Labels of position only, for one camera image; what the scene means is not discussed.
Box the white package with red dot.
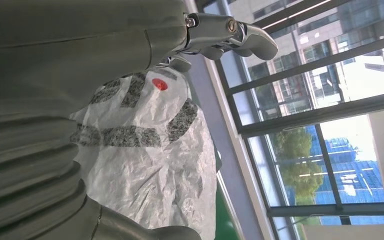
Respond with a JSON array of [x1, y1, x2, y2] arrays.
[[69, 64, 218, 240]]

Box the green tree outside window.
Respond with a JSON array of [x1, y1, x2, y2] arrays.
[[271, 127, 325, 205]]

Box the dark window frame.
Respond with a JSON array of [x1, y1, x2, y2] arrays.
[[195, 0, 384, 240]]

